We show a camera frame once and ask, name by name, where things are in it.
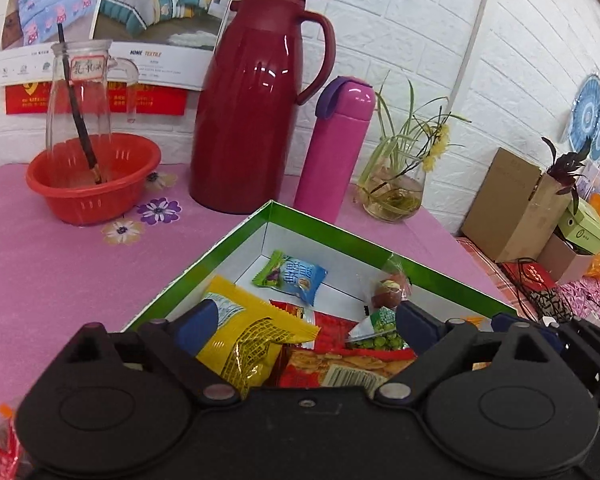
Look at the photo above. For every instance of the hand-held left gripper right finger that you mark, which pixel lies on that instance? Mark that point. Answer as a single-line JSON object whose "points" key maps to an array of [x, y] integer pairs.
{"points": [[420, 326]]}

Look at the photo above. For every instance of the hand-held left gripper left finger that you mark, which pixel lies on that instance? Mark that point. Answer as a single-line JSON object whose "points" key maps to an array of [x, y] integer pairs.
{"points": [[202, 321]]}

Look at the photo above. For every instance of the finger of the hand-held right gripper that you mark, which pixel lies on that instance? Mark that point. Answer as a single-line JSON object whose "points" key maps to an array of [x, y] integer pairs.
{"points": [[505, 321], [590, 355]]}

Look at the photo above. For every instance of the yellow chips packet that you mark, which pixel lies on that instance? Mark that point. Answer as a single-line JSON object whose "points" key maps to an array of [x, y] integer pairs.
{"points": [[250, 345]]}

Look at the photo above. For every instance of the green cardboard box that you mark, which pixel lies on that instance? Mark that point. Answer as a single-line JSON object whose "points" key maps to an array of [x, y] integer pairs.
{"points": [[305, 240]]}

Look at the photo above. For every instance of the green pea packet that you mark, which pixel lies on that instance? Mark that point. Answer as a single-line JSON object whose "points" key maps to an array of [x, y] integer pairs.
{"points": [[380, 335]]}

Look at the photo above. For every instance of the brown ball candy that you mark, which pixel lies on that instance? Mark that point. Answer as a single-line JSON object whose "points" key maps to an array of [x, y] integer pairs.
{"points": [[387, 292]]}

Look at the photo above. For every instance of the black white patterned bag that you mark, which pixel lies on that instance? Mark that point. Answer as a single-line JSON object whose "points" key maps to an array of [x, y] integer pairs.
{"points": [[550, 305]]}

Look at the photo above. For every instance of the red gift bag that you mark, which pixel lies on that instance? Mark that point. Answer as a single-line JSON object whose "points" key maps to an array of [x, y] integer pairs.
{"points": [[532, 275]]}

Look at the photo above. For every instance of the red plaid cloth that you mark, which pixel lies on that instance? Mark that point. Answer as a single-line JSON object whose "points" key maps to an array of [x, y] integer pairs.
{"points": [[485, 270]]}

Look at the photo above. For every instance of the small brown box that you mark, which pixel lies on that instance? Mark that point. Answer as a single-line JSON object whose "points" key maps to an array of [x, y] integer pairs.
{"points": [[565, 262]]}

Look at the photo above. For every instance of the blue green snack packet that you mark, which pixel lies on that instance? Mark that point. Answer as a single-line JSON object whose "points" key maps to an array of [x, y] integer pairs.
{"points": [[295, 280]]}

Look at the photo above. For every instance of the brown cardboard box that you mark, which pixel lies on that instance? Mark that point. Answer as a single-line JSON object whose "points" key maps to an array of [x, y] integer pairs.
{"points": [[510, 210]]}

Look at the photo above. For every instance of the small green box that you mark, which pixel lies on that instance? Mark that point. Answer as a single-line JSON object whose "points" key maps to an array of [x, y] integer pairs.
{"points": [[587, 230]]}

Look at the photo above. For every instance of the plant in glass vase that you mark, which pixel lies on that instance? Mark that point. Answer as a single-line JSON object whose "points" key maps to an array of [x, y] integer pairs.
{"points": [[395, 200]]}

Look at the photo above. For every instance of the pink floral tablecloth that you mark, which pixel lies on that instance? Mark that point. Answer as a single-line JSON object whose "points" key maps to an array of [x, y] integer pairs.
{"points": [[55, 270]]}

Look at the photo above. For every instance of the red plastic basin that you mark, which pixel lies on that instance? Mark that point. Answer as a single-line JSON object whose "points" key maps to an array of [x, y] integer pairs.
{"points": [[95, 205]]}

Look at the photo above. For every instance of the purple leaf plant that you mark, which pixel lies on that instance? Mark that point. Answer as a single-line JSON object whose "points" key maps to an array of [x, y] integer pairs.
{"points": [[567, 167]]}

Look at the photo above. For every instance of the pink bottle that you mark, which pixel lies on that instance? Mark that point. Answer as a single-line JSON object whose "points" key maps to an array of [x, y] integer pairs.
{"points": [[330, 160]]}

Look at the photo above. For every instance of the red thermos jug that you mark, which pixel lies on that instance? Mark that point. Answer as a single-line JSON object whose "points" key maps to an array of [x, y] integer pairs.
{"points": [[245, 110]]}

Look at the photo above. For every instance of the glass pitcher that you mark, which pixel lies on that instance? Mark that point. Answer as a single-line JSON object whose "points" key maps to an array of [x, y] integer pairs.
{"points": [[98, 125]]}

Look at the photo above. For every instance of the red clear snack wrapper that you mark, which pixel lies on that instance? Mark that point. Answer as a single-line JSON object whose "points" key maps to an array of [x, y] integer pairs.
{"points": [[0, 450]]}

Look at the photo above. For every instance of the dark stirring stick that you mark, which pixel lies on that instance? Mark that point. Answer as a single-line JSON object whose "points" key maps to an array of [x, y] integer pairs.
{"points": [[75, 90]]}

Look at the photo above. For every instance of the large blue patterned wall plate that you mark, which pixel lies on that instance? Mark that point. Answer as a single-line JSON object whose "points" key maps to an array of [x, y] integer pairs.
{"points": [[586, 110]]}

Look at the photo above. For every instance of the wall poster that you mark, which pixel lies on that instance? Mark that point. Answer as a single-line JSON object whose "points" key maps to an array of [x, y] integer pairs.
{"points": [[155, 10]]}

